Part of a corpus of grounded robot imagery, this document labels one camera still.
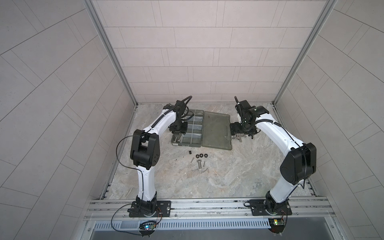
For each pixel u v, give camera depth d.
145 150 0.51
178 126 0.80
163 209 0.70
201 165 0.85
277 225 0.68
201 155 0.89
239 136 0.96
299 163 0.44
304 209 0.71
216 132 0.99
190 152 0.90
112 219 0.68
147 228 0.64
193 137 0.96
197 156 0.89
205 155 0.89
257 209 0.71
